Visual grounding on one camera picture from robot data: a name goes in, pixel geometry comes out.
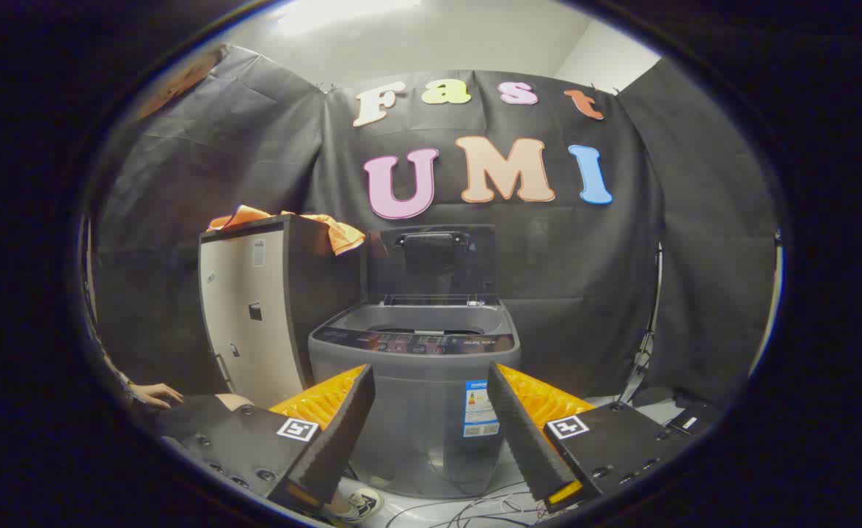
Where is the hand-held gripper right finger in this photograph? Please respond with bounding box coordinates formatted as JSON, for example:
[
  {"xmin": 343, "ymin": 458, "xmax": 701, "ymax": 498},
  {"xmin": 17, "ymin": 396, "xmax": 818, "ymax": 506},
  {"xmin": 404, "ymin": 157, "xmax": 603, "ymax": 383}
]
[{"xmin": 486, "ymin": 361, "xmax": 697, "ymax": 514}]

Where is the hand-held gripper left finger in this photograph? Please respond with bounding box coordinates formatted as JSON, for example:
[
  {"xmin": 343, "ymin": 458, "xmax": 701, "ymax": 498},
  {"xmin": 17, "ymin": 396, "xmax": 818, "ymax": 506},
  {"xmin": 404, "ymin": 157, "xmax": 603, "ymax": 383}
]
[{"xmin": 159, "ymin": 364, "xmax": 377, "ymax": 514}]

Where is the grey washing machine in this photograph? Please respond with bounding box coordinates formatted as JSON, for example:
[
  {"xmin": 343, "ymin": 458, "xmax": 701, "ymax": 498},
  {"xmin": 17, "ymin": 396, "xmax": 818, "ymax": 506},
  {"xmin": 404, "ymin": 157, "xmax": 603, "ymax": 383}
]
[{"xmin": 307, "ymin": 296, "xmax": 522, "ymax": 500}]

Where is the orange polo shirt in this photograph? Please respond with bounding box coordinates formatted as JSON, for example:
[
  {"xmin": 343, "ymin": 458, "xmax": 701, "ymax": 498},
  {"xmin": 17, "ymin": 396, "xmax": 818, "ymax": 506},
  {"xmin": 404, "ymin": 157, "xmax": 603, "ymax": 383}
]
[{"xmin": 207, "ymin": 205, "xmax": 367, "ymax": 257}]

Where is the person's black white sneaker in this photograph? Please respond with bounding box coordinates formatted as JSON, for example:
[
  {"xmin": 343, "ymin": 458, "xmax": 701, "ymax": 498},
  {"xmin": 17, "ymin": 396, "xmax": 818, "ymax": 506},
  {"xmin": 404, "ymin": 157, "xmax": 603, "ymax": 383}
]
[{"xmin": 330, "ymin": 487, "xmax": 385, "ymax": 524}]

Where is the beige and black cabinet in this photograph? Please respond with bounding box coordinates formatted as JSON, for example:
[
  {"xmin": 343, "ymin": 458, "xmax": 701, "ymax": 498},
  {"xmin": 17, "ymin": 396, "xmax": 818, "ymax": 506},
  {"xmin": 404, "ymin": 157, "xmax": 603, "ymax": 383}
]
[{"xmin": 197, "ymin": 214, "xmax": 363, "ymax": 410}]

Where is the black device with white label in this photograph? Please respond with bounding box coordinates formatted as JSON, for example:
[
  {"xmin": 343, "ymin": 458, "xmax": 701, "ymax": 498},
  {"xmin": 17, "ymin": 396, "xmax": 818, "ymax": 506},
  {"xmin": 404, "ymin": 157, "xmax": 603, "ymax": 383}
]
[{"xmin": 667, "ymin": 395, "xmax": 726, "ymax": 439}]

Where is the black backdrop cloth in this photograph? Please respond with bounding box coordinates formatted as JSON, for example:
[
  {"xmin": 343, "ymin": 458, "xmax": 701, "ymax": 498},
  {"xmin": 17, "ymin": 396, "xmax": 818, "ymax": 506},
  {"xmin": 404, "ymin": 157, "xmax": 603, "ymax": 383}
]
[{"xmin": 90, "ymin": 44, "xmax": 781, "ymax": 411}]

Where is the bundle of floor cables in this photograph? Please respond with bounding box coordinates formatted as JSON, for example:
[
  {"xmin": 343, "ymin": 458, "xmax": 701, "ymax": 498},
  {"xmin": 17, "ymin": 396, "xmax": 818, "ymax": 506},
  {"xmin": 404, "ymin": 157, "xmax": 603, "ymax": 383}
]
[{"xmin": 385, "ymin": 480, "xmax": 550, "ymax": 528}]

